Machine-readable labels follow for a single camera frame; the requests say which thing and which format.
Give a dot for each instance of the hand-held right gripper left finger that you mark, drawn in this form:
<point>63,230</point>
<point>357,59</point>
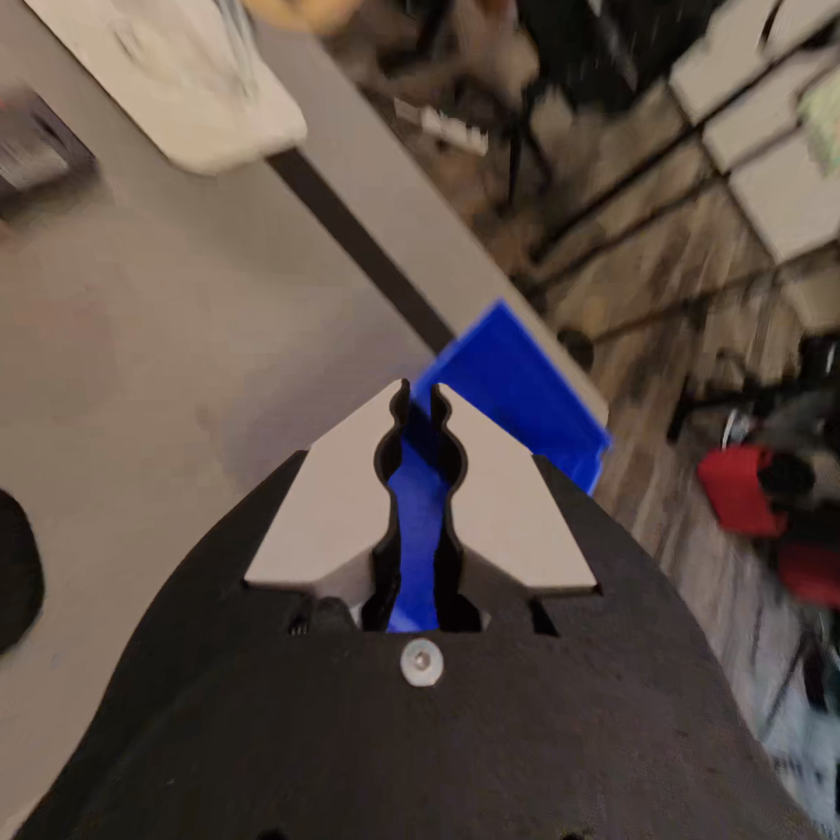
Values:
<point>321,512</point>

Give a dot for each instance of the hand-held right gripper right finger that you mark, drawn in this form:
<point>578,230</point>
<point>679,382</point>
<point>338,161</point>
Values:
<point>518,518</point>

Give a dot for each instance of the blue plastic bin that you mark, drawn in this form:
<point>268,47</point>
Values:
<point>512,380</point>

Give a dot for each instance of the black ethernet switch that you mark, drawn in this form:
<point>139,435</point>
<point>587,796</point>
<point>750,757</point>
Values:
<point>39,157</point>

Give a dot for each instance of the red fabric bin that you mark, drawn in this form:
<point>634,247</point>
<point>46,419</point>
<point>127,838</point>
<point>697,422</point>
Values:
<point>810,577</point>
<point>735,492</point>

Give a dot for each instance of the white board stand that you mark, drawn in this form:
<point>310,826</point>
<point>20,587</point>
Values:
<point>184,92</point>

